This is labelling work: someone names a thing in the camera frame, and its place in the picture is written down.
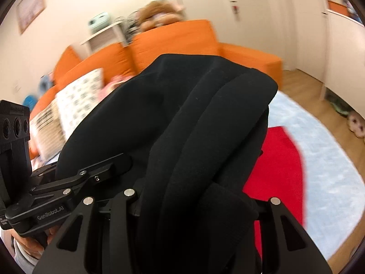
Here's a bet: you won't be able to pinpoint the black sweater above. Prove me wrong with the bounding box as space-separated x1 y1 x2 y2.
56 55 278 273

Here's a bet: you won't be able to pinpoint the left hand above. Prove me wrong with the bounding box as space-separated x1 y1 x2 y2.
8 225 60 259

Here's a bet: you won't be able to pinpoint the beige patchwork pillow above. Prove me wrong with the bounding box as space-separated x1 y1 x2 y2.
30 100 65 161

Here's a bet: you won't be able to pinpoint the red folded garment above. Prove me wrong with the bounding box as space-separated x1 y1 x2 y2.
242 126 306 259

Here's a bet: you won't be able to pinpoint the floral white pillow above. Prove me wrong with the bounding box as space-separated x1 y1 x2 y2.
56 68 103 140

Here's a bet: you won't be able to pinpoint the blue neck pillow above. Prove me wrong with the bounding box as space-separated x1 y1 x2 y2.
22 73 55 111

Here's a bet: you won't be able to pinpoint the pink fluffy slippers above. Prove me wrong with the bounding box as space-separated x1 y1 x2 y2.
347 111 365 139

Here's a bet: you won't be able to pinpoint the pink bear plush cushion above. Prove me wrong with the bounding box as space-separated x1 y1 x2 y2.
98 75 134 101

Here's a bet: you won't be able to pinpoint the green slippers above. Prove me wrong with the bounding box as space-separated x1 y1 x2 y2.
326 94 353 117

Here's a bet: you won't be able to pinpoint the white bedside shelf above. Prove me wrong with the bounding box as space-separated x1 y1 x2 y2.
80 22 128 56

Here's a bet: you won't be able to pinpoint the mint green projector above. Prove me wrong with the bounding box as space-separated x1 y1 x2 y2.
88 12 111 34

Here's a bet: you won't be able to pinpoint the white wardrobe cabinet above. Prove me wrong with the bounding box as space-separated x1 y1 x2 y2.
325 8 364 116

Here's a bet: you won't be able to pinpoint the brown plush toy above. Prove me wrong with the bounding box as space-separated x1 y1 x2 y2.
137 0 184 32

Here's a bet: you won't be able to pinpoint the white room door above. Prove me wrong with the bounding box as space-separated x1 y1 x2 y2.
228 0 297 71

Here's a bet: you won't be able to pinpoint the orange storage box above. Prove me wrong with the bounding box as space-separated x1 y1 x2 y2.
328 0 349 17

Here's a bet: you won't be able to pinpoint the framed wall picture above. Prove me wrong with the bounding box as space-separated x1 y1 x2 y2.
16 0 46 34

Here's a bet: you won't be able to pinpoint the orange sofa bed frame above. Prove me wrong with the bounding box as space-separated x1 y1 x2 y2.
29 20 283 159

